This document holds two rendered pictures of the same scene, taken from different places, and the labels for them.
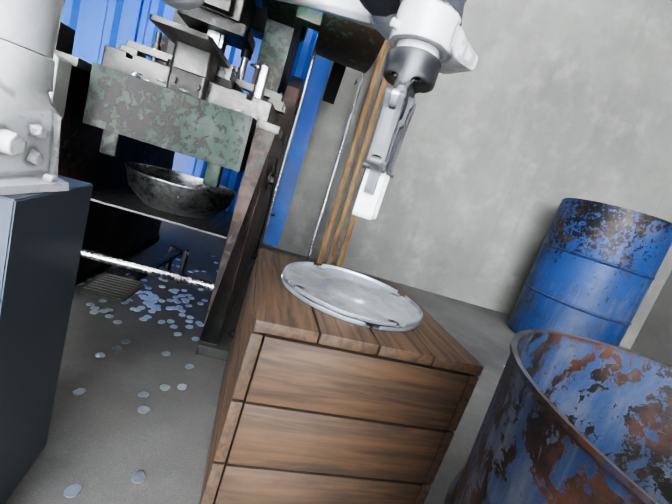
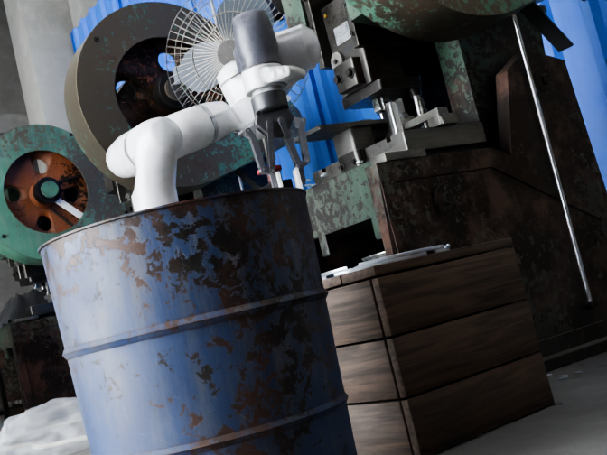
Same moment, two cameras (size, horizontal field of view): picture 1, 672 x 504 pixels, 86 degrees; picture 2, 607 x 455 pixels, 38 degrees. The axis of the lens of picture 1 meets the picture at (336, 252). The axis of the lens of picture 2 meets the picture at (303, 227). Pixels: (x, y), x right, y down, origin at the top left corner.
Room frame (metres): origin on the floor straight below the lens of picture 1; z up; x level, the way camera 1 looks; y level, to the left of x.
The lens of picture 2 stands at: (-0.19, -1.68, 0.30)
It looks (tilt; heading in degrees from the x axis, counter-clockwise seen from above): 5 degrees up; 66
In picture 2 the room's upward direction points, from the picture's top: 13 degrees counter-clockwise
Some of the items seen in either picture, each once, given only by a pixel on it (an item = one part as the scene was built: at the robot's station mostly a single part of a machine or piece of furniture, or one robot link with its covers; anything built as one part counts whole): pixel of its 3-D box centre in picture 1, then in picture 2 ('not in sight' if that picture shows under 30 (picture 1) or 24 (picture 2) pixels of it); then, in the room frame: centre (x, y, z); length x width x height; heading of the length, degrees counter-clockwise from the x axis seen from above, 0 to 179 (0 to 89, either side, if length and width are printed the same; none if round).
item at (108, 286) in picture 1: (150, 267); not in sight; (1.03, 0.52, 0.14); 0.59 x 0.10 x 0.05; 10
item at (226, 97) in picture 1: (203, 96); (396, 158); (1.16, 0.54, 0.68); 0.45 x 0.30 x 0.06; 100
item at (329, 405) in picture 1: (324, 370); (401, 349); (0.70, -0.05, 0.18); 0.40 x 0.38 x 0.35; 15
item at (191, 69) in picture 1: (190, 67); (346, 150); (0.99, 0.51, 0.72); 0.25 x 0.14 x 0.14; 10
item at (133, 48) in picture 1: (152, 48); not in sight; (1.13, 0.71, 0.76); 0.17 x 0.06 x 0.10; 100
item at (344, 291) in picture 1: (353, 290); (381, 262); (0.70, -0.06, 0.36); 0.29 x 0.29 x 0.01
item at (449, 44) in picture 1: (435, 44); (274, 78); (0.57, -0.04, 0.78); 0.13 x 0.12 x 0.05; 78
